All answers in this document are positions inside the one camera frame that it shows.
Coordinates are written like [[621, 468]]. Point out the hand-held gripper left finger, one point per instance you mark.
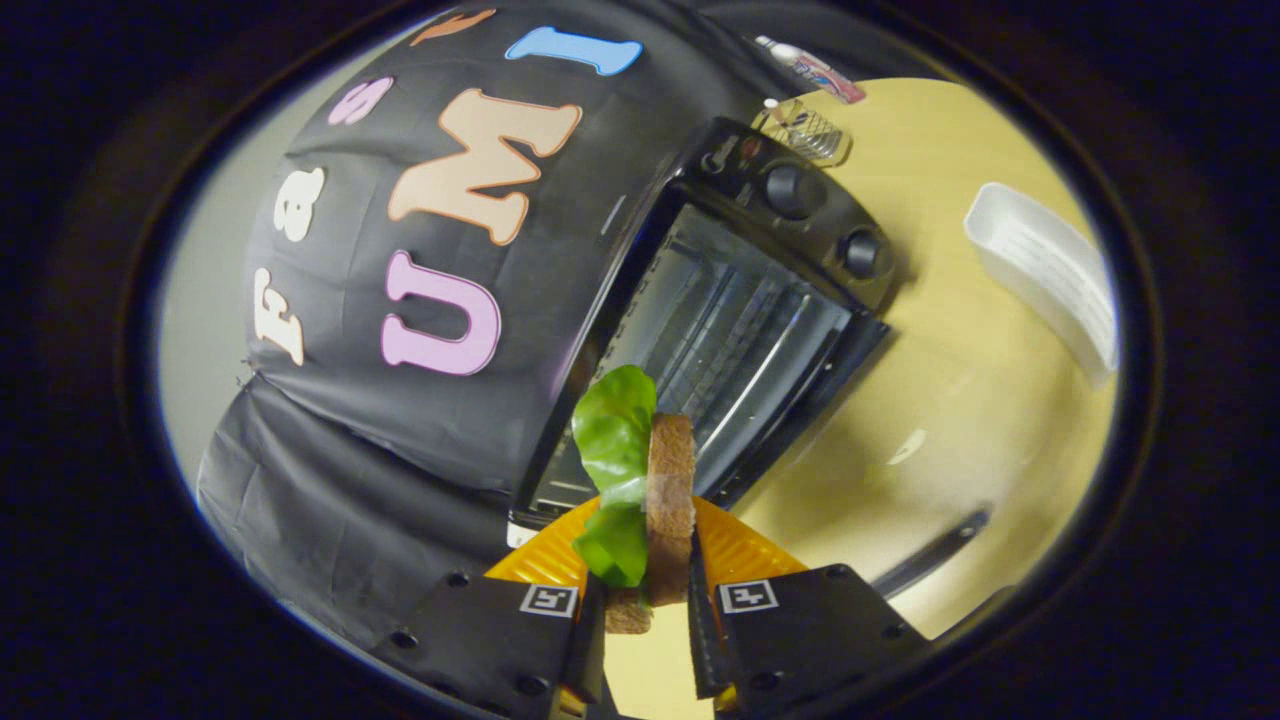
[[500, 640]]

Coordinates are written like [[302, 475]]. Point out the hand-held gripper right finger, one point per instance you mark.
[[800, 640]]

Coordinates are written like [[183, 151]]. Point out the lettuce sandwich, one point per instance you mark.
[[670, 500]]

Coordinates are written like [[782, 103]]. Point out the black toaster oven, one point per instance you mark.
[[790, 190]]

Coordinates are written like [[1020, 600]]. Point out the black backdrop cloth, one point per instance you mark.
[[340, 450]]

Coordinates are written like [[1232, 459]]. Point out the white plastic tray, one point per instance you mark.
[[1050, 270]]

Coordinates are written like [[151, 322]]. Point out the clear glass jar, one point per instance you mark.
[[805, 130]]

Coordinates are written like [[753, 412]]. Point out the small white pink-label bottle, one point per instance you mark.
[[815, 70]]

